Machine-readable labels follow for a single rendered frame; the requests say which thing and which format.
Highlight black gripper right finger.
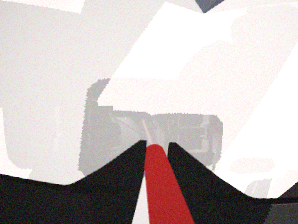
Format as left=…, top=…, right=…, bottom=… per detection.
left=168, top=143, right=298, bottom=224

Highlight red peg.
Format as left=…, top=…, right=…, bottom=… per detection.
left=145, top=144, right=194, bottom=224

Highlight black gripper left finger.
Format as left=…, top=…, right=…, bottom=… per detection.
left=0, top=140, right=146, bottom=224

